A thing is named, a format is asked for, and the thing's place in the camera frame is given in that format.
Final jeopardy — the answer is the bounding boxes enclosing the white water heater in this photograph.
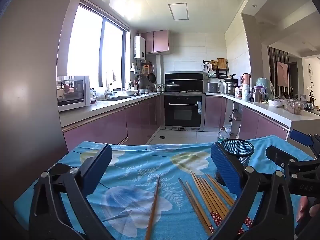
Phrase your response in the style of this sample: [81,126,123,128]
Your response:
[134,35,146,61]

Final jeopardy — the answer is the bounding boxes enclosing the grey refrigerator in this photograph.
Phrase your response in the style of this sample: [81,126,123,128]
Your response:
[0,0,84,215]

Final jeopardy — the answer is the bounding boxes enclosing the kitchen window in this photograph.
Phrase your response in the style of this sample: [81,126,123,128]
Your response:
[67,2,131,88]

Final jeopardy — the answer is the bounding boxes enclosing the person's right hand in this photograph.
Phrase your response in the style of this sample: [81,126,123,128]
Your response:
[297,196,320,224]

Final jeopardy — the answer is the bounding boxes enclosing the square ceiling light panel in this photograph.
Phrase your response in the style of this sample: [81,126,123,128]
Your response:
[168,3,188,20]

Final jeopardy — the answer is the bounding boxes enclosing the black range hood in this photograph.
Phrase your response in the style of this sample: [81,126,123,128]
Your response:
[165,71,206,93]

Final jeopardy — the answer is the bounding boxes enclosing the white bowl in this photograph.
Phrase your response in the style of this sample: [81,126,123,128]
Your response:
[267,99,285,108]

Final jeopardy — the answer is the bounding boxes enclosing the clear plastic food container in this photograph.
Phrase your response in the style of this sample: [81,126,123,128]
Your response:
[284,99,305,115]

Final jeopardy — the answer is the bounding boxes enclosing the pale green bag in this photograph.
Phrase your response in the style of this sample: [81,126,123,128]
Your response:
[255,77,276,100]

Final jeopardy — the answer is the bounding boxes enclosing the white microwave oven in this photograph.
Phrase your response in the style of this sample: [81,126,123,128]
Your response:
[56,75,91,112]

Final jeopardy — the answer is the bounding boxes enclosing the bunch of wooden chopsticks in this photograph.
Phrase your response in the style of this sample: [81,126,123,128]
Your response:
[178,171,253,237]

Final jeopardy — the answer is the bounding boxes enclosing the black mesh utensil holder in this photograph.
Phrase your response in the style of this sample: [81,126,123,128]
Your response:
[214,139,255,186]

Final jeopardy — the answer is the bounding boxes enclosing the steel steamer pot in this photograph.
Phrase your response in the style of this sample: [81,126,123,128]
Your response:
[224,78,238,95]

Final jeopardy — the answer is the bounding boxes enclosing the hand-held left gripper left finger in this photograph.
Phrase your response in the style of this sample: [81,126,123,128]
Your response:
[29,144,113,240]

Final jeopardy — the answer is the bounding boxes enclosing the blue floral tablecloth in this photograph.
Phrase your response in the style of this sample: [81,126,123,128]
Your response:
[14,135,315,240]

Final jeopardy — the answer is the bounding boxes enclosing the red-tipped wooden chopstick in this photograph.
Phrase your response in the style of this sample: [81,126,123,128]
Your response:
[145,176,160,240]

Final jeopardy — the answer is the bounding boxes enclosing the black wall rack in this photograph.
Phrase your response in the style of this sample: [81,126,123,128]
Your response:
[203,59,229,79]

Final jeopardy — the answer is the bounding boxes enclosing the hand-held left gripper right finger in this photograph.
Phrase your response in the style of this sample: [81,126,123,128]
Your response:
[211,142,296,240]

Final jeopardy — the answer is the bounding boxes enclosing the pink wall painting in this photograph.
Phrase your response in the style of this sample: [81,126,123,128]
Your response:
[276,61,290,87]

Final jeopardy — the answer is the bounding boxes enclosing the plastic cooking oil bottle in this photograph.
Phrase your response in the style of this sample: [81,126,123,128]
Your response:
[217,127,229,142]

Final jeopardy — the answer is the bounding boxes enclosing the pink upper wall cabinet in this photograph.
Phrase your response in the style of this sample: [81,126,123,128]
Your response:
[141,29,169,54]

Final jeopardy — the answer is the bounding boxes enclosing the pink lower kitchen cabinets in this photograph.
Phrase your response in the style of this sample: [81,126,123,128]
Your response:
[62,95,162,152]
[204,95,290,140]

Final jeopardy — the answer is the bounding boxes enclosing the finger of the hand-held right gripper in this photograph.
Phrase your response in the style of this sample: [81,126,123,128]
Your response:
[266,145,304,179]
[290,129,320,156]

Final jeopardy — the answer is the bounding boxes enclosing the white kitchen countertop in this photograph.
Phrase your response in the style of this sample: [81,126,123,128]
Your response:
[59,92,162,128]
[205,92,320,130]

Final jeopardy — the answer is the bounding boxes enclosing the black wok with lid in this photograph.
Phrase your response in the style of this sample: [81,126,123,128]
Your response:
[165,81,181,92]

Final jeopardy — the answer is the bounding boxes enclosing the black built-in oven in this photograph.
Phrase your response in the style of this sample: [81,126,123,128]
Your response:
[164,93,206,131]

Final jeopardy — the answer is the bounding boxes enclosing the steel kitchen sink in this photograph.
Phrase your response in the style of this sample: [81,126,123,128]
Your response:
[100,95,137,102]

